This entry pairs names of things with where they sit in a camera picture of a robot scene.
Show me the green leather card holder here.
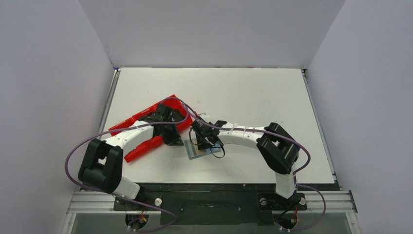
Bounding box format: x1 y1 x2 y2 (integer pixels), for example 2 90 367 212
184 139 222 160

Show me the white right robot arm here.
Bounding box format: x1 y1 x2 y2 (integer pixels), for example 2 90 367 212
191 120 299 208

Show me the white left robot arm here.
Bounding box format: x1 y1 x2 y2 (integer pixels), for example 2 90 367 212
78 104 188 210

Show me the red right bin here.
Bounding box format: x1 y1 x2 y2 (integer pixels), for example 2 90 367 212
154 95 193 133

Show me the red middle bin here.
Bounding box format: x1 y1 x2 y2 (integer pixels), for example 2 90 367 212
132 106 163 123

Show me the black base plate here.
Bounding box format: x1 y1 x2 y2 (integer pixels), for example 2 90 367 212
80 182 340 226

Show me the aluminium frame rail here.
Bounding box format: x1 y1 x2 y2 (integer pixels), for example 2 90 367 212
62 184 361 234

